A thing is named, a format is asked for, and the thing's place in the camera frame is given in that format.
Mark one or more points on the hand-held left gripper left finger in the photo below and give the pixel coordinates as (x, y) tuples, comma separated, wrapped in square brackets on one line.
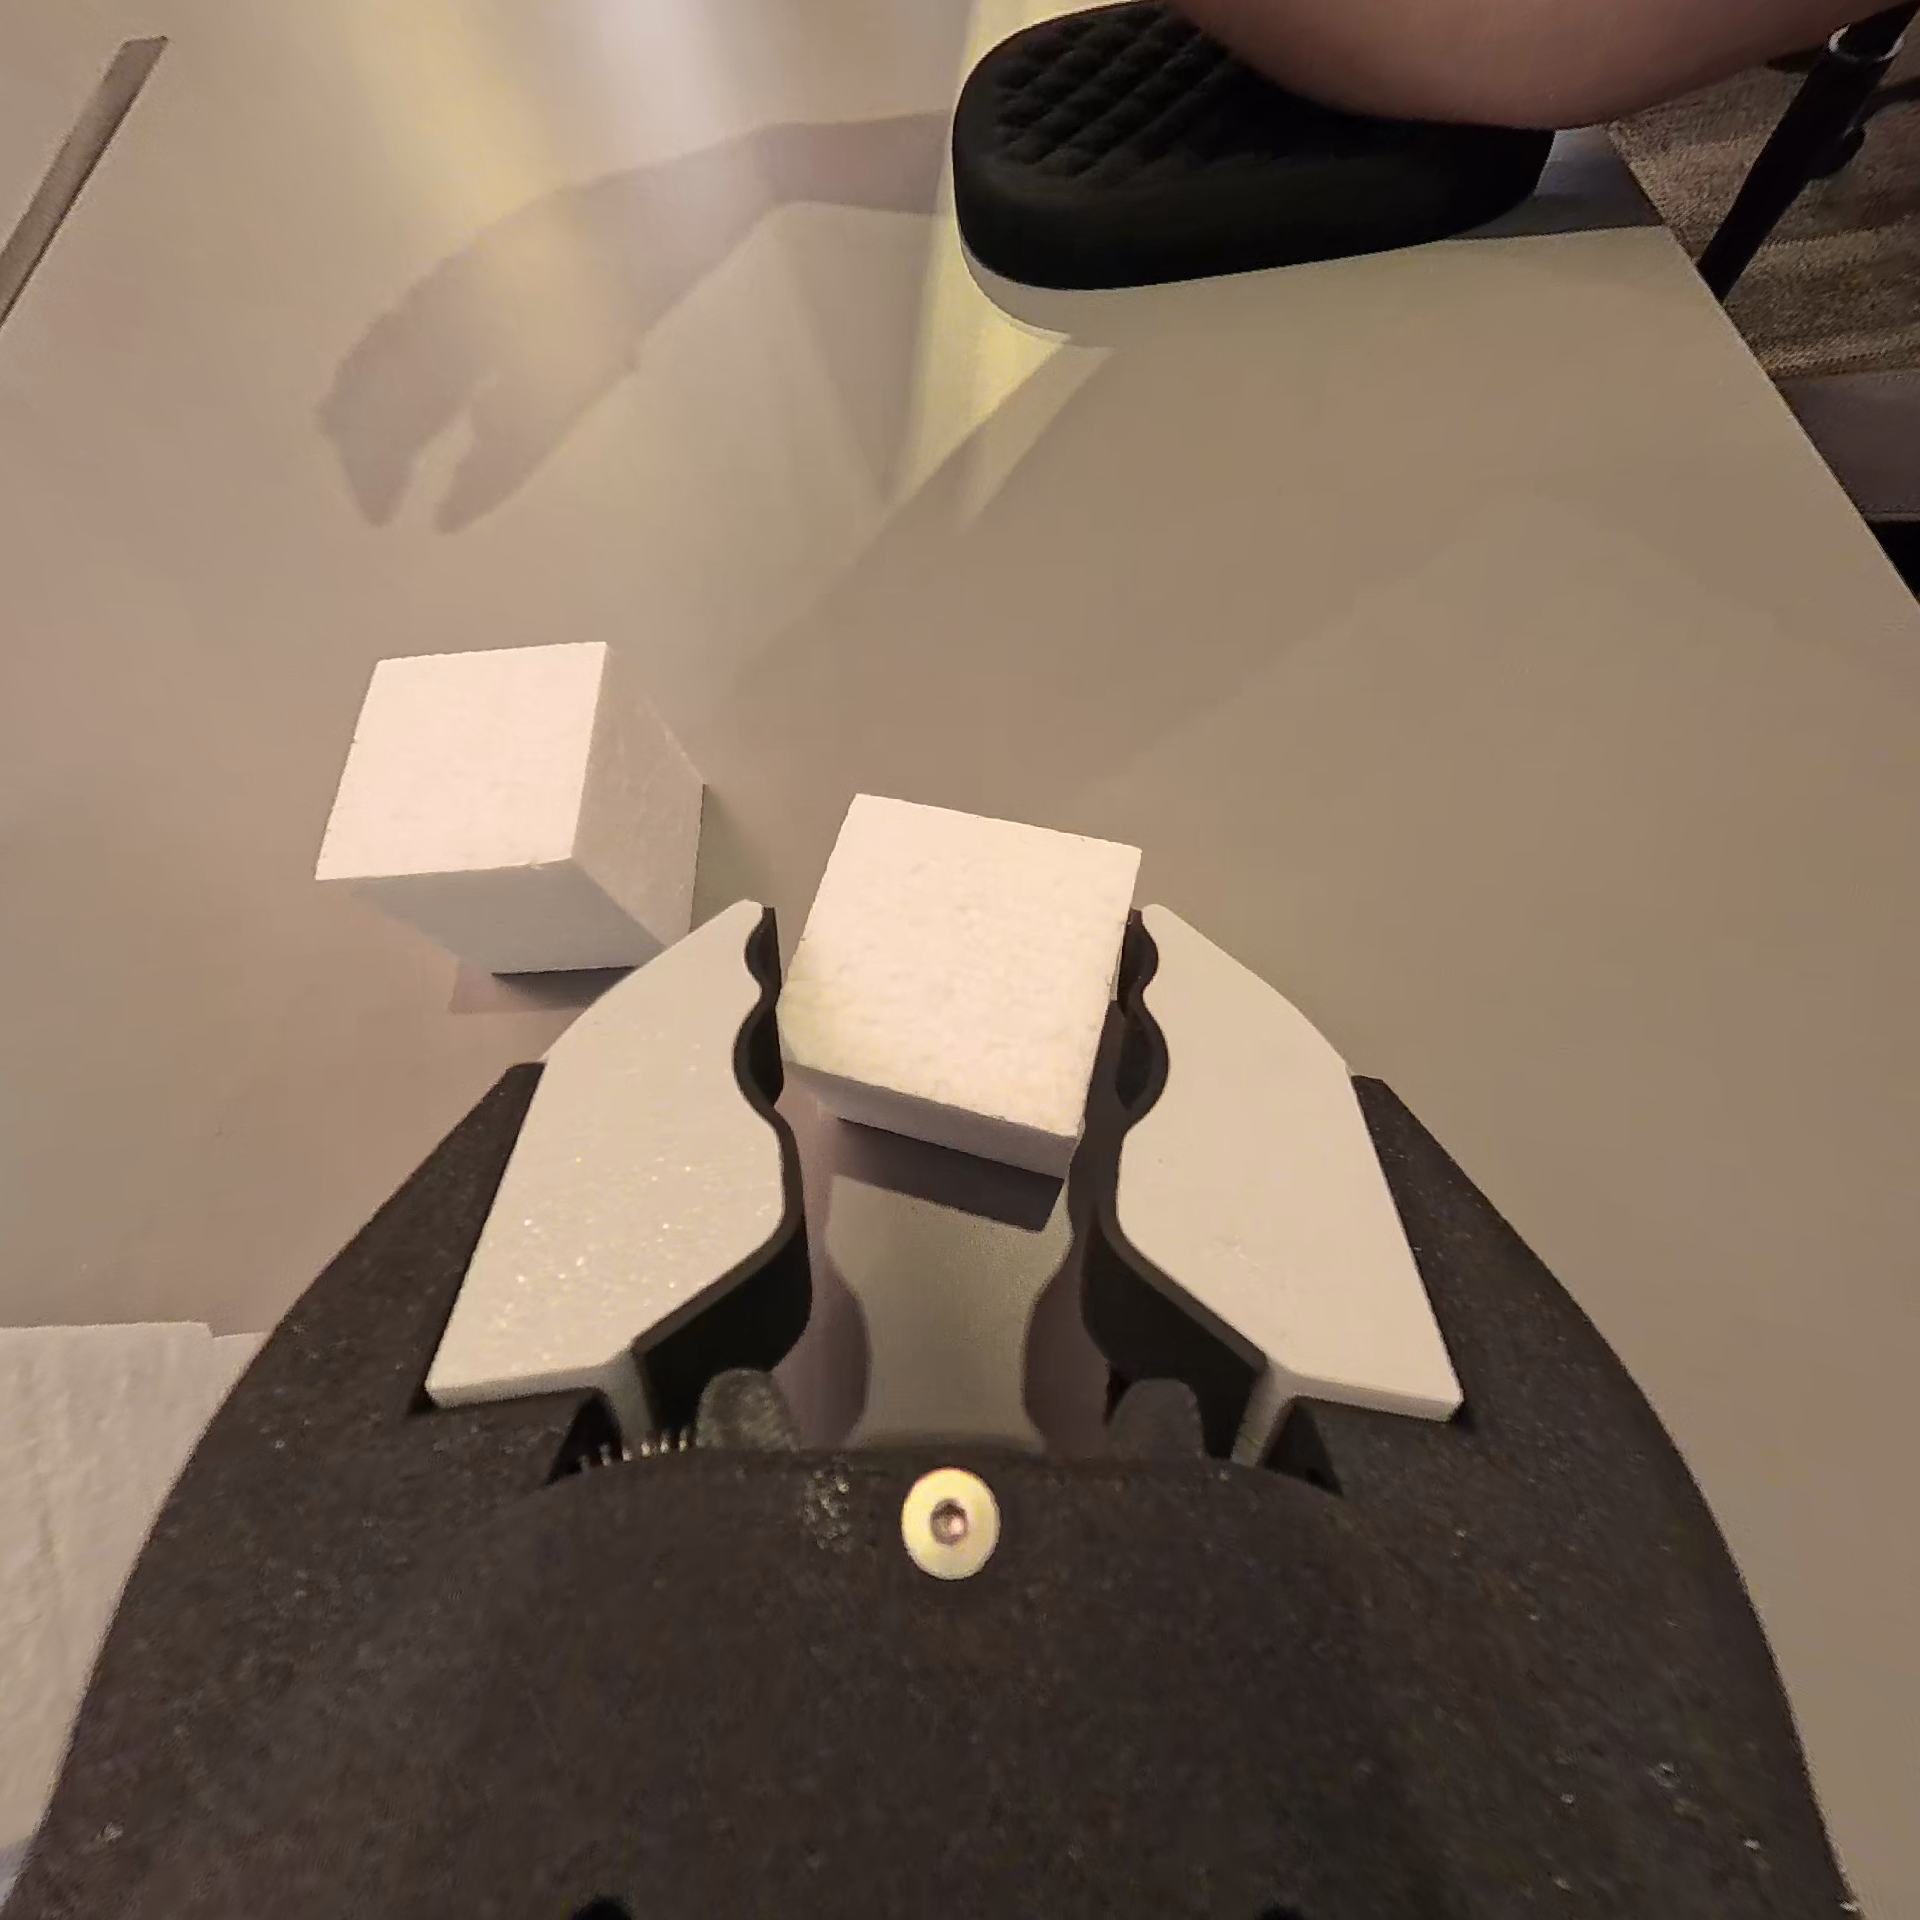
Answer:
[(628, 1201)]

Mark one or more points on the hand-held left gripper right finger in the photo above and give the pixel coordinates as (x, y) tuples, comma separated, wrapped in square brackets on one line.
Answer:
[(1275, 1214)]

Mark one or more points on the white foam cube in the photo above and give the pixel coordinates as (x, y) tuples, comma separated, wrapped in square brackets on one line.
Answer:
[(960, 960), (90, 1470), (495, 780)]

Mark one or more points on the person's right forearm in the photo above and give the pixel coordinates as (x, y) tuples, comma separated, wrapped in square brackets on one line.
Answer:
[(1424, 60)]

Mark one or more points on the black mesh wrist rest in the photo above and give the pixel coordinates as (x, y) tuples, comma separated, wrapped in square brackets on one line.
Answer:
[(1201, 148)]

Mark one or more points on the black metal leg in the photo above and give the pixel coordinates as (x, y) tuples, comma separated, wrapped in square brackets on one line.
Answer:
[(1800, 136)]

